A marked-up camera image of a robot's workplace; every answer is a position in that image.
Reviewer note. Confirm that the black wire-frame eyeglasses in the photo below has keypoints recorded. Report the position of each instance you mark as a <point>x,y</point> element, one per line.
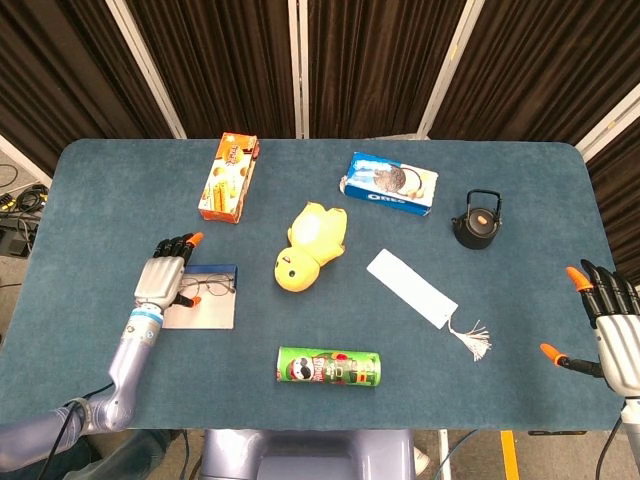
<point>218,287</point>

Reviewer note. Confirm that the dark jeans leg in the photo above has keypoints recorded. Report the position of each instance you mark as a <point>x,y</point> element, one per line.
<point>140,455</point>

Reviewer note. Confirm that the blue felt table cover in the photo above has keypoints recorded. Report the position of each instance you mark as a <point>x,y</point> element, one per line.
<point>150,175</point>

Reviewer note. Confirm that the white bookmark with tassel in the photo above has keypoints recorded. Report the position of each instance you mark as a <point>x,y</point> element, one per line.
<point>410,285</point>

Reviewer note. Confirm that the blue Oreo cookie box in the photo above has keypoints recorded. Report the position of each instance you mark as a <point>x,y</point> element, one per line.
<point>390,185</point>

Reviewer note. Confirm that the black cast iron kettle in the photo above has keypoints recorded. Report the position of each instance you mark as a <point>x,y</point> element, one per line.
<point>475,230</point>

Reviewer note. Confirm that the black power box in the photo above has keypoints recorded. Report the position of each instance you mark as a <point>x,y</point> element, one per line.
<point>15,237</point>

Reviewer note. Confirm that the yellow floor tape strip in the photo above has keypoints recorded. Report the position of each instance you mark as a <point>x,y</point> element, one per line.
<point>509,455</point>

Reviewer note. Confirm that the brown pleated curtain panel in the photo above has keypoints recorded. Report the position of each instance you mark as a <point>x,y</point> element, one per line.
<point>225,65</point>
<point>60,75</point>
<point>620,200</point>
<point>540,65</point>
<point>375,65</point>

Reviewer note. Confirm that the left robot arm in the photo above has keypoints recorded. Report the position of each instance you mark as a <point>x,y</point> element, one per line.
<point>130,360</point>

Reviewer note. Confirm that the orange biscuit box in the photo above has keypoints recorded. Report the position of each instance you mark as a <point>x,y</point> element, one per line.
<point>227,185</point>

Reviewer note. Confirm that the grey robot torso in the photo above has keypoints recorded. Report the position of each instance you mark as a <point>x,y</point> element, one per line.
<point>310,455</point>

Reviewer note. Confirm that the white shoe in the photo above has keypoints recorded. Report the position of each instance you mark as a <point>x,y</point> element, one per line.
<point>421,460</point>

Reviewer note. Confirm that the white screen frame post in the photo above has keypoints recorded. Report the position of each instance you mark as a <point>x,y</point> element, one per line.
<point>448,65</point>
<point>145,65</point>
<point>610,122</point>
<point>25,159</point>
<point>298,75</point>

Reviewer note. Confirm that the green Pringles can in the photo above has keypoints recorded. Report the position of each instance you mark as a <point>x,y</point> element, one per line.
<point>330,367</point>

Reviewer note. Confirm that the yellow duck plush toy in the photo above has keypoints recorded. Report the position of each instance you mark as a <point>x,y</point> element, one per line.
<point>310,235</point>

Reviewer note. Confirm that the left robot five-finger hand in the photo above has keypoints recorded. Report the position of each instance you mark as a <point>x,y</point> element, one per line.
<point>160,280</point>

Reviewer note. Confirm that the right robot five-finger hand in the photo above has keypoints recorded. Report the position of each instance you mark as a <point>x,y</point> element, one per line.
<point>617,350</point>

